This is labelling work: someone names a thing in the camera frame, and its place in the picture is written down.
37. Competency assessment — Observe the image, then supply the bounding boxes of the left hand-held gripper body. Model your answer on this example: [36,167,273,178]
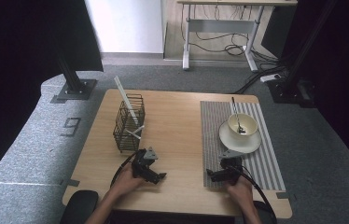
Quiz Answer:
[131,147,160,182]

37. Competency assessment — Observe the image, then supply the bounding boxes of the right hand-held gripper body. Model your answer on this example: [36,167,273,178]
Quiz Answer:
[218,149,245,185]

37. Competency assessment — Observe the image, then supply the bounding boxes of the white round plate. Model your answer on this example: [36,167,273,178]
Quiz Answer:
[218,119,262,155]

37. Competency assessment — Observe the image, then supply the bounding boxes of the dark wire cutlery basket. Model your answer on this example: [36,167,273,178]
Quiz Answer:
[112,93,147,154]

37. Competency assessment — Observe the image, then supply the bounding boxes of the person's left hand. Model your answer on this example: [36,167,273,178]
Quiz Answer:
[111,162,147,196]

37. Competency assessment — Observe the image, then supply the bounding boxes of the person's right hand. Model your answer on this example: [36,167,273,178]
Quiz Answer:
[224,175,255,208]

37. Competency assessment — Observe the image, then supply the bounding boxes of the grey striped placemat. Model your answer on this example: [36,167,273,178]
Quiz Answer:
[200,100,287,192]

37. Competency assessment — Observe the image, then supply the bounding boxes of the cream ceramic bowl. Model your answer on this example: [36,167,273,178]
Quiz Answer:
[227,112,259,140]

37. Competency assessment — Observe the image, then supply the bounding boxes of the metal spoon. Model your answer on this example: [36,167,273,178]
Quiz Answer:
[230,96,247,135]

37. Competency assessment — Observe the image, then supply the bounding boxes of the long white chopstick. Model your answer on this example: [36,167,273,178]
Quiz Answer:
[114,76,140,126]

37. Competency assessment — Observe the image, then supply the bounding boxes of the white power strip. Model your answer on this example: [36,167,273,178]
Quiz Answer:
[259,73,282,84]

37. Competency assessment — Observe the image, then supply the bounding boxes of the black metal stand with base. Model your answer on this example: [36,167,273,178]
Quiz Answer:
[267,0,340,108]
[55,46,98,102]

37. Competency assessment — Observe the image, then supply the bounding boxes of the white-legged wooden desk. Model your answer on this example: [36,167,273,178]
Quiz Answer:
[176,0,299,73]

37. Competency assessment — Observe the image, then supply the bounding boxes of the dark curtain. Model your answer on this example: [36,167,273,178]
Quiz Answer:
[0,0,105,194]
[260,0,349,181]

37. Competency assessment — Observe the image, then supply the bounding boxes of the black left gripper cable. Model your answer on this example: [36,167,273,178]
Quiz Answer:
[110,151,139,189]

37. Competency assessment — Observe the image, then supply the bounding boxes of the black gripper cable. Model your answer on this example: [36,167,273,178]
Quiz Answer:
[110,151,139,189]
[233,166,278,224]

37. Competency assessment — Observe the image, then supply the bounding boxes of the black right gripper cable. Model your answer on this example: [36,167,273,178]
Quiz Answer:
[233,166,278,224]

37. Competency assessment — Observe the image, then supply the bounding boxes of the black floor cable bundle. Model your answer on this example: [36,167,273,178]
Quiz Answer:
[231,49,292,95]

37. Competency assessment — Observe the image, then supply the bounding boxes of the black cables under desk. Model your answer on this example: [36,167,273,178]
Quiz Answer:
[180,4,255,58]

